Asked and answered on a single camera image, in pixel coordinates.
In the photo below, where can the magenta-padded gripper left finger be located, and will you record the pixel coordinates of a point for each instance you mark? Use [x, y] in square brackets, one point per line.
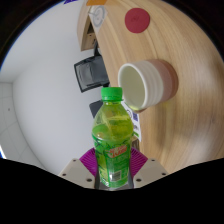
[75, 170]

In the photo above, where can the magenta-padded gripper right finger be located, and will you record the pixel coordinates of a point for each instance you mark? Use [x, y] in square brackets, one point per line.
[150, 170]

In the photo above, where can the green drink bottle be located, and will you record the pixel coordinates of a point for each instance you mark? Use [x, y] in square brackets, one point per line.
[112, 150]

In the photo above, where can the black mesh office chair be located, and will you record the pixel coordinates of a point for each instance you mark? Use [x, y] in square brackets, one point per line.
[80, 85]

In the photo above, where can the white and brown mug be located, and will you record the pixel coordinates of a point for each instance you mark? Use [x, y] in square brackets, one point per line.
[153, 83]

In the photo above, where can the wooden side desk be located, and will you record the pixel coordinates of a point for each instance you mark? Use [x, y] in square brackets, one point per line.
[85, 35]

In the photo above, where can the flat round red coaster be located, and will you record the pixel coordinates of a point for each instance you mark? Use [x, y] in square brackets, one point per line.
[137, 20]

